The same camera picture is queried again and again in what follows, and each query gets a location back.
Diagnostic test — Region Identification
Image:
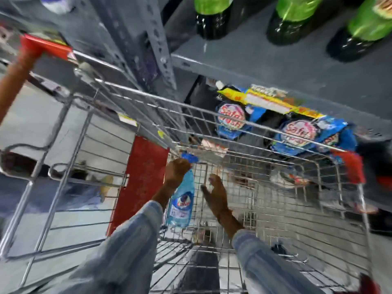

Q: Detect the person's left forearm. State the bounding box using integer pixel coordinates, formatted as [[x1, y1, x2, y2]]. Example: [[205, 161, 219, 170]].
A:
[[55, 182, 181, 294]]

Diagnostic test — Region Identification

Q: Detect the person's right forearm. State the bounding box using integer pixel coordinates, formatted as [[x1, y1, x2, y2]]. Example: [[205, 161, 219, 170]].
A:
[[218, 209, 326, 294]]

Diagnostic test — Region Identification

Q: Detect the red cart seat flap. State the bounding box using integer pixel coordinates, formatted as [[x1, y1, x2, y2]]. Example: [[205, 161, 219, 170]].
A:
[[106, 136, 170, 237]]

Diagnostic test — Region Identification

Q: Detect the metal wire shopping cart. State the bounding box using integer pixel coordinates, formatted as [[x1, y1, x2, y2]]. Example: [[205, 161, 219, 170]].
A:
[[0, 34, 380, 294]]

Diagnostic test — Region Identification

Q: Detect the person's left hand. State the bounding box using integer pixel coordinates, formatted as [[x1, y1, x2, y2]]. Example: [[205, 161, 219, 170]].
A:
[[164, 158, 192, 188]]

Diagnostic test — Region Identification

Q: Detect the clear blue liquid bottle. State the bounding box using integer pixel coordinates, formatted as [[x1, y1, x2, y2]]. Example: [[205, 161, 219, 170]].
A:
[[166, 152, 199, 228]]

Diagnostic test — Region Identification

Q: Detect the grey metal shelf rack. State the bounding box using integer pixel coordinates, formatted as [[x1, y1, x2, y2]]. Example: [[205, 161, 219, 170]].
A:
[[0, 0, 392, 212]]

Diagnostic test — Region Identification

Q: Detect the white packet in cart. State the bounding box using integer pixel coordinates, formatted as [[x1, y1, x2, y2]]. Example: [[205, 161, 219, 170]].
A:
[[269, 167, 310, 189]]

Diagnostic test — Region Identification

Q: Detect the green label dark bottle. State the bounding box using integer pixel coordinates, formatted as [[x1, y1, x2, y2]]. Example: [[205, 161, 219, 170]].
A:
[[266, 0, 324, 46], [194, 0, 234, 40], [326, 0, 392, 63]]

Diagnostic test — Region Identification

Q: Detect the person's right hand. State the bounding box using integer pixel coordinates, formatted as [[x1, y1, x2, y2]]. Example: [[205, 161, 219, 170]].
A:
[[201, 174, 231, 216]]

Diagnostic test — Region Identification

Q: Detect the blue detergent packet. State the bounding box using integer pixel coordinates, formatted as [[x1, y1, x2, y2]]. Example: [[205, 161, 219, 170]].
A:
[[271, 116, 357, 159], [215, 101, 267, 140]]

